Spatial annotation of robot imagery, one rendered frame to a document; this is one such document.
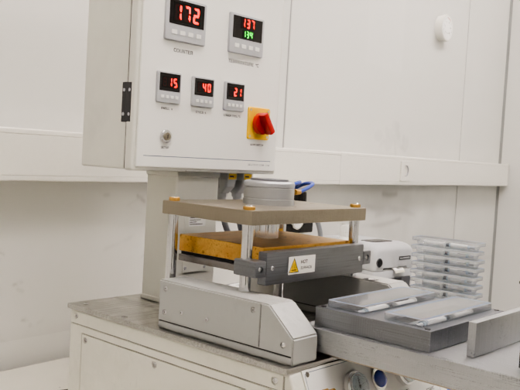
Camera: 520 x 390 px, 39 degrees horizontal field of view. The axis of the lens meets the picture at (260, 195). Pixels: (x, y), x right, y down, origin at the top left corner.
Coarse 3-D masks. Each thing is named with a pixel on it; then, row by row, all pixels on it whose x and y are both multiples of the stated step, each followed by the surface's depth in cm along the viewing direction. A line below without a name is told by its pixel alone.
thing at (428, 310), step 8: (456, 296) 102; (424, 304) 95; (432, 304) 96; (440, 304) 96; (448, 304) 96; (456, 304) 96; (464, 304) 97; (472, 304) 97; (480, 304) 97; (392, 312) 89; (400, 312) 89; (408, 312) 90; (416, 312) 90; (424, 312) 90; (432, 312) 90; (440, 312) 91; (448, 312) 91
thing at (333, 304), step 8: (416, 296) 101; (424, 296) 102; (432, 296) 104; (328, 304) 95; (336, 304) 94; (344, 304) 93; (376, 304) 93; (384, 304) 95; (392, 304) 96; (400, 304) 98; (408, 304) 99; (352, 312) 92; (360, 312) 91; (368, 312) 92
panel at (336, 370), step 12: (312, 372) 91; (324, 372) 93; (336, 372) 95; (372, 372) 100; (312, 384) 91; (324, 384) 92; (336, 384) 94; (372, 384) 99; (396, 384) 103; (420, 384) 107
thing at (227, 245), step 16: (272, 224) 112; (192, 240) 110; (208, 240) 108; (224, 240) 106; (240, 240) 108; (256, 240) 109; (272, 240) 110; (288, 240) 111; (304, 240) 112; (320, 240) 114; (336, 240) 115; (192, 256) 110; (208, 256) 108; (224, 256) 105; (240, 256) 103; (256, 256) 101
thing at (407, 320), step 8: (416, 304) 95; (488, 304) 98; (456, 312) 91; (464, 312) 93; (472, 312) 94; (480, 312) 96; (392, 320) 88; (400, 320) 87; (408, 320) 87; (416, 320) 86; (424, 320) 86; (432, 320) 87; (440, 320) 88; (448, 320) 90
